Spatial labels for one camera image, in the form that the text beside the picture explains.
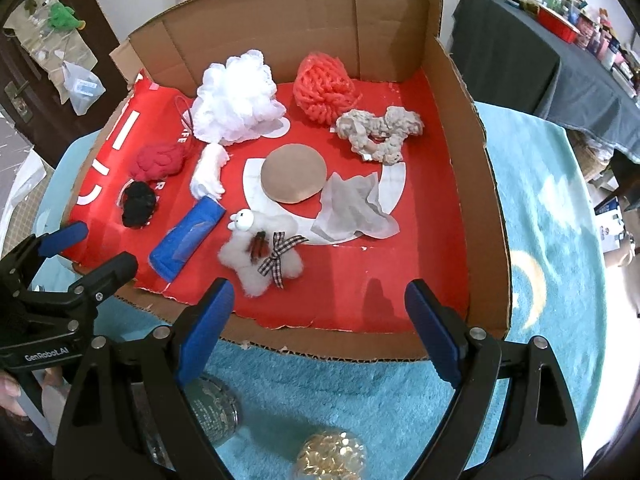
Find small glass jar gold beads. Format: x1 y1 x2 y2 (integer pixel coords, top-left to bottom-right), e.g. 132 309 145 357
295 427 368 480

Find white fluffy toy gingham bow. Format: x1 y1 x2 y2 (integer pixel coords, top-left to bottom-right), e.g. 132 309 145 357
217 208 308 298

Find metal door handle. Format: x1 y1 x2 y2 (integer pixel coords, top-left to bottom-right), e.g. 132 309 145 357
4 80 33 121

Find large glass jar dark leaves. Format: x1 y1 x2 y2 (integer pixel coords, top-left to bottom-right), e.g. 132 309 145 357
132 374 244 466

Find blue white printed carton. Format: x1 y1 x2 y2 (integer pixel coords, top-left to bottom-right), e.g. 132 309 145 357
594 197 626 256

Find black knitted yarn bundle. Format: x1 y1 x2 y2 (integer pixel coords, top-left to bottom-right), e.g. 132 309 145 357
120 181 160 228

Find orange chunky knit ball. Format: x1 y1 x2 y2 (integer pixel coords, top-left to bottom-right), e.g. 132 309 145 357
292 51 362 127

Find red plastic bin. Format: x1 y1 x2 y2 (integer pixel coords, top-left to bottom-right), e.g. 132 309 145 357
536 7 583 43

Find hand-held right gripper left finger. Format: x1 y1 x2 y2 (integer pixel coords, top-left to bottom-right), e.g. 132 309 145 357
54 277 236 480

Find green plush toy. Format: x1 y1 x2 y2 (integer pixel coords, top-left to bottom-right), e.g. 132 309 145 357
47 2 86 31

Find tan round powder puff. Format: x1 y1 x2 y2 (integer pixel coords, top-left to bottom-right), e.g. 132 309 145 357
261 145 328 205

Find beige crochet scrunchie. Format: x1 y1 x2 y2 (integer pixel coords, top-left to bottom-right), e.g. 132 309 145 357
335 106 425 166

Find red knitted yarn bundle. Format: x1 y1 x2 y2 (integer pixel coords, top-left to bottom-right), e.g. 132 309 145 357
130 141 188 182

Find blue sponge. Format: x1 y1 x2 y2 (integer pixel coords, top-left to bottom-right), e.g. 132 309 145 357
148 199 224 281

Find cardboard box red lining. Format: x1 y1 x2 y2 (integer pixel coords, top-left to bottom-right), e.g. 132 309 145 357
67 0 513 363

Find white mesh bath pouf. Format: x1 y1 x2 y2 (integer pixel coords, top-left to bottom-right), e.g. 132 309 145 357
175 50 287 146

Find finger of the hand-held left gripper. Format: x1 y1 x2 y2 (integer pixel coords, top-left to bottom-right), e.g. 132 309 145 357
0 221 89 293
20 252 138 322

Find beige hanging organizer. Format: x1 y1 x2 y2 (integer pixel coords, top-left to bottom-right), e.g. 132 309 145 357
5 0 98 96

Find white fluffy plush piece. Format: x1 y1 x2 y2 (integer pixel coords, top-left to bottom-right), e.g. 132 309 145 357
190 142 231 200

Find clear plastic bag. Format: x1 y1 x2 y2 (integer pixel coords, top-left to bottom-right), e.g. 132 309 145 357
61 60 107 116

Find white nonwoven cloth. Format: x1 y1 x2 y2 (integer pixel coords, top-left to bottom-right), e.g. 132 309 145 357
311 171 401 243

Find cluttered side table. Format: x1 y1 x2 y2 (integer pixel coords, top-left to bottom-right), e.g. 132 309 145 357
445 0 640 101

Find dark brown door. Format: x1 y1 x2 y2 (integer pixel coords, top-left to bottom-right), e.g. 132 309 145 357
0 0 128 166

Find person's left hand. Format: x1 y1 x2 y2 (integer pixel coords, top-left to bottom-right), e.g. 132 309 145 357
0 373 24 417

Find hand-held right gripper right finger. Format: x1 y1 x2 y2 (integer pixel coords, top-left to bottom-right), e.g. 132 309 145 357
405 280 586 480

